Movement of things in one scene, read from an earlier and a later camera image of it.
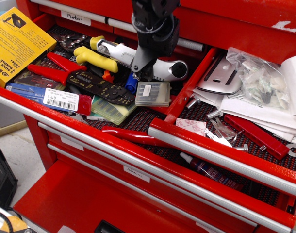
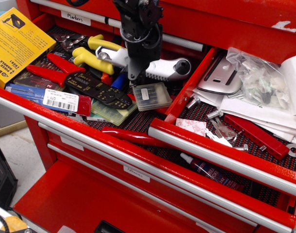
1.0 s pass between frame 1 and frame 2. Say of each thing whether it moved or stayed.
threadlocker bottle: stayed
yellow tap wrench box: stayed
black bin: stayed
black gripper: moved
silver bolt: stayed
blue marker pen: moved
